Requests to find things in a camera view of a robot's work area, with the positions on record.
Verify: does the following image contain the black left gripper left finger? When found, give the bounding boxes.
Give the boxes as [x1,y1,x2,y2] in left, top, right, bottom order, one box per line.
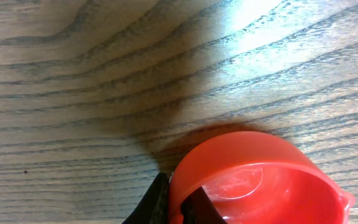
[122,172,169,224]

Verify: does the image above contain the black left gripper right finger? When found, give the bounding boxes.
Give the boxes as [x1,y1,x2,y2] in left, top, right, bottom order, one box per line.
[181,187,227,224]

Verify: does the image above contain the orange measuring scoop blue handle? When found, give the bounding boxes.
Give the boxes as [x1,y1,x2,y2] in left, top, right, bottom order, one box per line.
[168,131,356,223]

